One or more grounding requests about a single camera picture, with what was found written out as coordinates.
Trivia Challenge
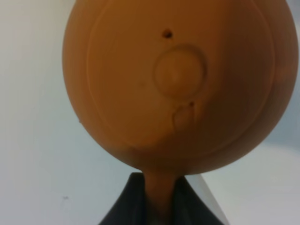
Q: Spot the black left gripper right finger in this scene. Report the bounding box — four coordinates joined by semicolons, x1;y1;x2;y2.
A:
172;177;222;225

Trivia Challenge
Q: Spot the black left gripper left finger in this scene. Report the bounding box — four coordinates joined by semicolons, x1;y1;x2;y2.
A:
99;172;147;225

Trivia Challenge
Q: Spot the brown clay teapot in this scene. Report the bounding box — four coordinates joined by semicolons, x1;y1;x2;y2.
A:
62;0;298;225

